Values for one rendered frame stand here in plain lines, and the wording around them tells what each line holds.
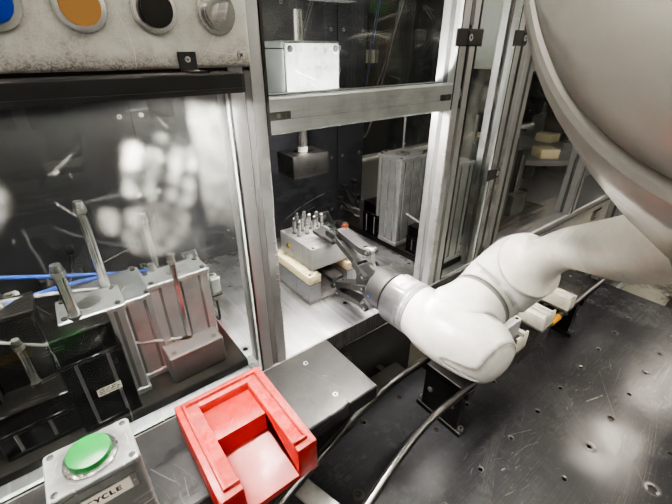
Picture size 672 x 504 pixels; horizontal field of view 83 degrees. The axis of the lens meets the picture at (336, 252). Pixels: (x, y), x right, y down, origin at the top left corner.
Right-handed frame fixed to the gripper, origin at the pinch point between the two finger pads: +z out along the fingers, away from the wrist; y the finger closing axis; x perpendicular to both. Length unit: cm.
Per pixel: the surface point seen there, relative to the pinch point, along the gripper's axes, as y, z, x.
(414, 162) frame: 13.9, 3.1, -29.4
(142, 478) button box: -1, -27, 44
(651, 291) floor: -100, -21, -244
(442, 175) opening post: 16.7, -13.5, -18.7
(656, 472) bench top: -32, -61, -33
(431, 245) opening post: 1.2, -13.2, -18.5
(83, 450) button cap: 4, -24, 47
